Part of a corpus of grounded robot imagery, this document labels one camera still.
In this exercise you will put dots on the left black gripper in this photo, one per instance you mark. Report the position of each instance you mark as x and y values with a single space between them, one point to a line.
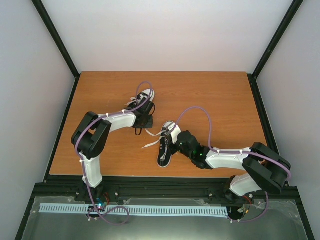
150 124

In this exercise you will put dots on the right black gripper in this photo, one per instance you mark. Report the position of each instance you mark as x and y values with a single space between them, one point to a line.
172 150

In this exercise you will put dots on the white lace of sneaker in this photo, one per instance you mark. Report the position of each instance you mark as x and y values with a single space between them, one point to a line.
165 127
138 99

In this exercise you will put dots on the black canvas sneaker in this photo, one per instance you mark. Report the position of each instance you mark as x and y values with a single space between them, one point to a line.
145 105
166 141

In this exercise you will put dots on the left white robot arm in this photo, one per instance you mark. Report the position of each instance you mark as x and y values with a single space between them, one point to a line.
90 137

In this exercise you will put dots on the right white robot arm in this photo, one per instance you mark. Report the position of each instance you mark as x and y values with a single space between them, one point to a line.
264 169

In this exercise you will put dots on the green lit circuit board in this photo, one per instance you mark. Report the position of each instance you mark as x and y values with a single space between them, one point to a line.
103 202

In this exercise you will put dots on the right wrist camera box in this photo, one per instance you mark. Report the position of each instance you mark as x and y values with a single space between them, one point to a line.
174 131

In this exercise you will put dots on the black aluminium frame rail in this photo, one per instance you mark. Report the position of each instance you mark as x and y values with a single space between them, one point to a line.
121 189

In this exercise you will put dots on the right black frame post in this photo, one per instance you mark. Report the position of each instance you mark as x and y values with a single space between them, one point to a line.
284 24

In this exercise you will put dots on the black frame post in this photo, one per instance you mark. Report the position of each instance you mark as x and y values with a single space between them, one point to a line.
50 26
284 24

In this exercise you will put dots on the light blue slotted cable duct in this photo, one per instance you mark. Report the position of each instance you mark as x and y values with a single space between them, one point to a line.
136 210

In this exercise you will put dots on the left black frame post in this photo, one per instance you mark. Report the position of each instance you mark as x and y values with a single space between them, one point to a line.
50 26

